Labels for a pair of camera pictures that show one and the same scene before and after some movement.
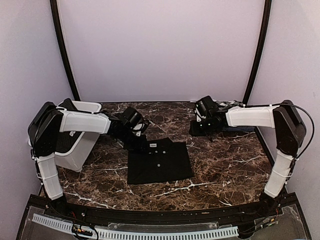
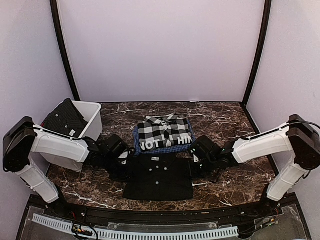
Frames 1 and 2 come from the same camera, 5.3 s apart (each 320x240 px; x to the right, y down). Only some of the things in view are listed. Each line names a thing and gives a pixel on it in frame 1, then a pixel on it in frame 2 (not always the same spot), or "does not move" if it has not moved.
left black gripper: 139,147 → 127,173
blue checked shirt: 239,129 → 138,151
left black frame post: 58,28 does not move
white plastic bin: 75,158 does not move
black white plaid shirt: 228,103 → 163,131
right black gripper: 195,131 → 196,175
